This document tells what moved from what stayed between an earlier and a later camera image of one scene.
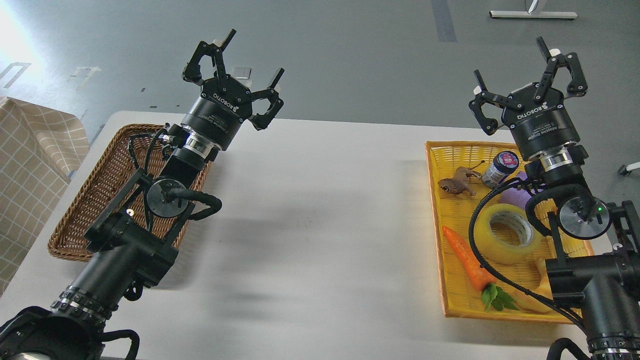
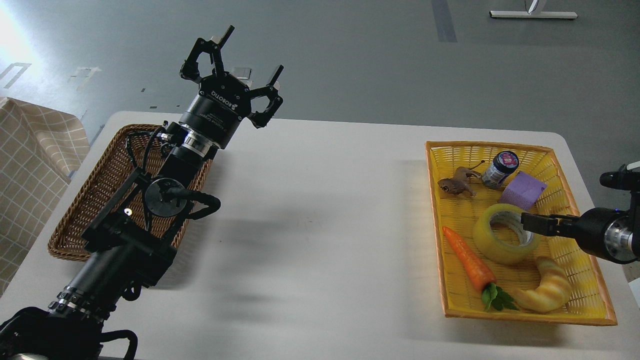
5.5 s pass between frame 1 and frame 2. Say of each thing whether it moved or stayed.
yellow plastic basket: stayed
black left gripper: stayed
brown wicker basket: stayed
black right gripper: moved
